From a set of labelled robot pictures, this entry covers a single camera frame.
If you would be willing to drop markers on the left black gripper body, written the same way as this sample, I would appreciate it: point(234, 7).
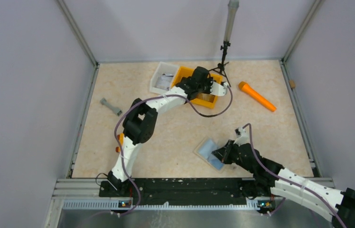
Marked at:
point(206, 87)

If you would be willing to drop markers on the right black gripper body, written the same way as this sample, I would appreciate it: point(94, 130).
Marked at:
point(236, 159)

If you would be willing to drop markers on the beige card holder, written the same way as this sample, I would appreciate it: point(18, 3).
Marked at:
point(204, 151)

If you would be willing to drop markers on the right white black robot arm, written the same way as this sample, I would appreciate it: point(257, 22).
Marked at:
point(336, 206)

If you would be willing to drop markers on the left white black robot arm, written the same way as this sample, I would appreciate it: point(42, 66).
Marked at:
point(140, 121)

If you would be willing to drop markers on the yellow bin with beige parts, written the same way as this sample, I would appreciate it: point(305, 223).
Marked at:
point(208, 100)

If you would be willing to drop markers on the yellow bin with black pad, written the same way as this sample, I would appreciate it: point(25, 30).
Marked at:
point(183, 72)

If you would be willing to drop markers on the papers in white bin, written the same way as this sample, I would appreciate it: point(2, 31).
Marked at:
point(164, 81)

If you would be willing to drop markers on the white plastic bin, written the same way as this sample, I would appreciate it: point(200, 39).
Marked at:
point(162, 68)

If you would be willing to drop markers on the orange flashlight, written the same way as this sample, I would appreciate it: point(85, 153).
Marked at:
point(246, 88)

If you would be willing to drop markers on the black tripod with grey pole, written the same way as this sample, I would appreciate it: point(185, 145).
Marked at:
point(233, 6)

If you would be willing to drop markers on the yellow red toy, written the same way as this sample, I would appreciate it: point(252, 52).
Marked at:
point(120, 138)

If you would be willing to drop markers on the grey dumbbell-shaped part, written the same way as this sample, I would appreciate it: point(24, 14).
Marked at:
point(117, 111)

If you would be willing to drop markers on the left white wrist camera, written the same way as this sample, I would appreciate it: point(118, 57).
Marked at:
point(219, 89)

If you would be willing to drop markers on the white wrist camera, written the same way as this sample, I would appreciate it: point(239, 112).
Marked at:
point(242, 136)
point(219, 89)

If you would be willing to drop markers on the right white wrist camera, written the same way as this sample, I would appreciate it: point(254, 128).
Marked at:
point(242, 136)

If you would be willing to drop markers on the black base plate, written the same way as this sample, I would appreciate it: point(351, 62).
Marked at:
point(187, 191)

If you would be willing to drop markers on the grey slotted cable duct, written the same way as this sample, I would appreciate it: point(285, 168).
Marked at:
point(113, 204)

